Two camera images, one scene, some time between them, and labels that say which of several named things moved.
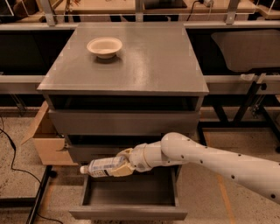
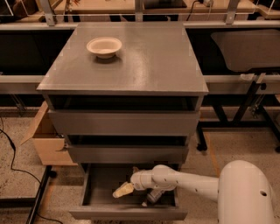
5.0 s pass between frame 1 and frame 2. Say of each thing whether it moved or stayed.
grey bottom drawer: stayed
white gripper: moved
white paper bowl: stayed
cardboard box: stayed
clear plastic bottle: moved
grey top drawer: stayed
